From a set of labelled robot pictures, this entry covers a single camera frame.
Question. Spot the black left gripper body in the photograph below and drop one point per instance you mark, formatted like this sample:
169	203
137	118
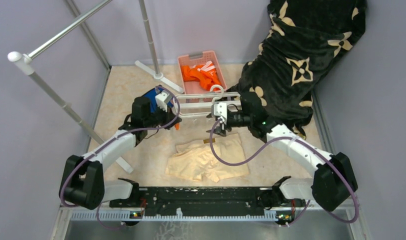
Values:
160	117

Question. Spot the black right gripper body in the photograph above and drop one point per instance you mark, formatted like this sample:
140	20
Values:
236	119

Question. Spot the white plastic clip hanger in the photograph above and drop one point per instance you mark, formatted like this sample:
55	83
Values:
193	106

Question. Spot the cream boxer underwear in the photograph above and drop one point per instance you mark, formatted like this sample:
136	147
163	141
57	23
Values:
194	160

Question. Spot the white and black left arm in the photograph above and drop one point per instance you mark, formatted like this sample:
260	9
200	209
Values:
83	182

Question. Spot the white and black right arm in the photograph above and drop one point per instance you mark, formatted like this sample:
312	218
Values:
332	178

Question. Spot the blue folded cloth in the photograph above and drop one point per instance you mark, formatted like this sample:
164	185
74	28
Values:
149	103

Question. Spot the orange garment in basket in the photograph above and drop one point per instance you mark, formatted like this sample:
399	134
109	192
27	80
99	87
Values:
205	74

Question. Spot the pink plastic basket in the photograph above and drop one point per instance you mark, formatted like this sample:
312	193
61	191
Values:
197	59

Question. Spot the black floral blanket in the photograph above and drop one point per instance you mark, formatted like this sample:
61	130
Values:
306	39

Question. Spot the metal drying rack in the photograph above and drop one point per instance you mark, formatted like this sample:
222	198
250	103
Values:
40	135

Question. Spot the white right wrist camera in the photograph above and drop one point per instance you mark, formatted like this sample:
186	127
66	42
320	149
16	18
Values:
219	110

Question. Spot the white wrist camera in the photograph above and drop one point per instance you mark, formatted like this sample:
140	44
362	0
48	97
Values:
162	100
219	110

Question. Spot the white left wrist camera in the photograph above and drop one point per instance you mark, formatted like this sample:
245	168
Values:
162	100

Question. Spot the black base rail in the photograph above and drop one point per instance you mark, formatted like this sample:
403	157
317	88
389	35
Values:
206	201

